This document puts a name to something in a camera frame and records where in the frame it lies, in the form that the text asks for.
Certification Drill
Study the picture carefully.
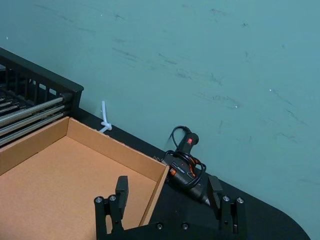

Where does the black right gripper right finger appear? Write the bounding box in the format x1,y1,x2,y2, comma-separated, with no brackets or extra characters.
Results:
206,175,248,235

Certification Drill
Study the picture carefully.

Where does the black table cloth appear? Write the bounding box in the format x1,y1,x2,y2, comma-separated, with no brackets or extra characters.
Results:
76,106,312,240

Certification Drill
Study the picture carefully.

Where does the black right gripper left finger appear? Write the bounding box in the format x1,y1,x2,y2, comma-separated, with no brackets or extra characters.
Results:
94,175,129,235

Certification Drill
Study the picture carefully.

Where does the black rack with steel bars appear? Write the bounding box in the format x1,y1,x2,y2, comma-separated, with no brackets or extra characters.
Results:
0,47,85,149

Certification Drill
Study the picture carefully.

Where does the shallow brown cardboard tray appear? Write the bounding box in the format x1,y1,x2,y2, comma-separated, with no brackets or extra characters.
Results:
0,116,171,240

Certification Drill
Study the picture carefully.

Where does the black corded tool red switch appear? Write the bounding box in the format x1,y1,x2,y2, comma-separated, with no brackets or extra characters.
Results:
163,125,219,206

